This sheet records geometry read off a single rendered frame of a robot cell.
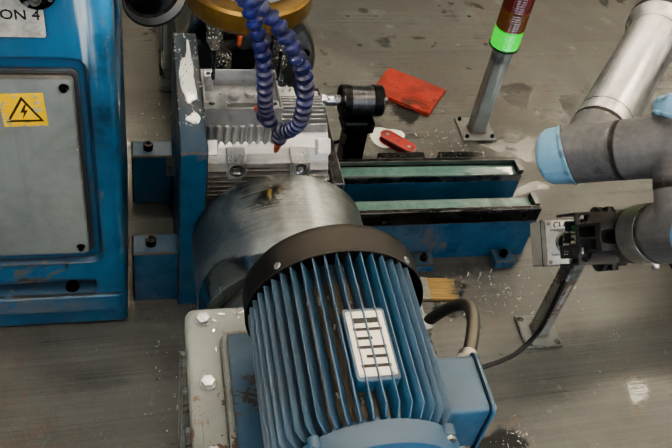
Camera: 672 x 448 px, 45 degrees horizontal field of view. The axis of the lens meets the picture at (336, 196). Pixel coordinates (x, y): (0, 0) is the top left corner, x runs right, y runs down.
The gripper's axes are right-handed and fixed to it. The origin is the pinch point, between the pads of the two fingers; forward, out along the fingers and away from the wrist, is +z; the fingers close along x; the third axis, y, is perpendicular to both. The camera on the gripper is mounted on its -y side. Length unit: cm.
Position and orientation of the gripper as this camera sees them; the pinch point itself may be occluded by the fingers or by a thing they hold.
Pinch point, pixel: (573, 241)
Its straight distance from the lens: 127.5
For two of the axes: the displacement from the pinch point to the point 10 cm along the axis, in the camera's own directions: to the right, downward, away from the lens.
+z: -2.2, 1.0, 9.7
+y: -9.7, 0.2, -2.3
